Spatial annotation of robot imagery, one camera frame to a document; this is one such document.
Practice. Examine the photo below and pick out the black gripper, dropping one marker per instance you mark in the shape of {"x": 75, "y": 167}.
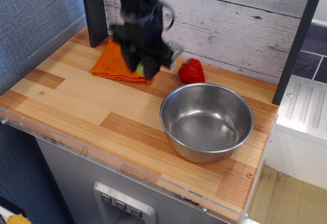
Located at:
{"x": 140, "y": 40}

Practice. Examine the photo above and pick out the green handled grey spatula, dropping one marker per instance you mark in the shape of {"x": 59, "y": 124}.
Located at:
{"x": 176, "y": 49}

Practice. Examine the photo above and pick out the stainless steel bowl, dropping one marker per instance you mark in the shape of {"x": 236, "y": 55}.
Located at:
{"x": 204, "y": 122}

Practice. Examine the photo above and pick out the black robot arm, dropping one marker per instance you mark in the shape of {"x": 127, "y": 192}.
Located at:
{"x": 138, "y": 8}

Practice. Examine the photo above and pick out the clear acrylic table edge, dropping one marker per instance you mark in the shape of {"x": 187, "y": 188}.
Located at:
{"x": 143, "y": 153}

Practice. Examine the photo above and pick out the orange folded cloth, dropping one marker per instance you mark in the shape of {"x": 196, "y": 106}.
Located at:
{"x": 111, "y": 65}

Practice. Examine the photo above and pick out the red toy strawberry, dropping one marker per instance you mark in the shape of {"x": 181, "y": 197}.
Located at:
{"x": 191, "y": 71}

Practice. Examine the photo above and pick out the grey cabinet with dispenser panel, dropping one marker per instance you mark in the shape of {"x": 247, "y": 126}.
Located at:
{"x": 95, "y": 194}

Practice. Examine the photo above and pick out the white ribbed box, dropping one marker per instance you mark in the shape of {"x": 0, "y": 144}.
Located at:
{"x": 297, "y": 145}

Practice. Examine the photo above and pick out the yellow object bottom left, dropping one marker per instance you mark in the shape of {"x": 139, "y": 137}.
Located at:
{"x": 18, "y": 219}

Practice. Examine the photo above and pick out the dark grey right post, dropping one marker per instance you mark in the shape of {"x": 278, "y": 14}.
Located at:
{"x": 299, "y": 38}

